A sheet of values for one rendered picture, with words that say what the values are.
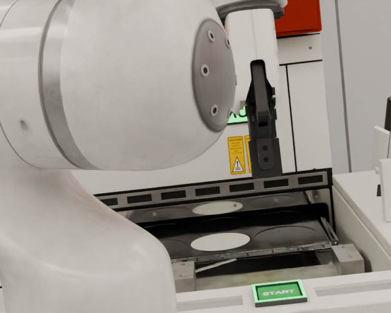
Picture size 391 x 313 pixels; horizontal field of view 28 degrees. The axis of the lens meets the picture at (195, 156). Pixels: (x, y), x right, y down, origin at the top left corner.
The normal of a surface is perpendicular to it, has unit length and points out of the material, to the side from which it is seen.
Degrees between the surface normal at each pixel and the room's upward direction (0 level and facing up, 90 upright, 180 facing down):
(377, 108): 90
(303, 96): 90
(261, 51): 75
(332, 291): 0
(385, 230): 0
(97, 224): 25
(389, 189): 90
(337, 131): 90
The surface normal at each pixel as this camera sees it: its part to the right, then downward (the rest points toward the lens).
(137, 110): -0.09, 0.45
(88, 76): -0.40, 0.14
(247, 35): -0.04, -0.13
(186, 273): -0.11, -0.98
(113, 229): 0.26, -0.90
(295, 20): -0.01, 0.17
